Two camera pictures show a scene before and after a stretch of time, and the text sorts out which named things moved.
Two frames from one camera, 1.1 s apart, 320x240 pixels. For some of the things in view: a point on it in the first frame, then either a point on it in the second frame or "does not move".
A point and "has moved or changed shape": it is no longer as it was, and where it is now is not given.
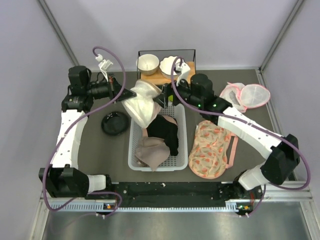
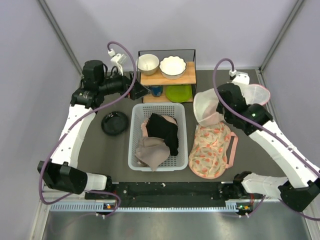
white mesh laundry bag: (142, 108) has moved or changed shape
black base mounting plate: (175, 194) does not move
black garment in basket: (162, 128) does not move
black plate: (115, 123) does not move
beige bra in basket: (154, 151) does not move
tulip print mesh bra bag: (208, 157) does not move
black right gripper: (162, 99) -> (219, 107)
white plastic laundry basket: (178, 162) does not move
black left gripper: (113, 88) -> (137, 91)
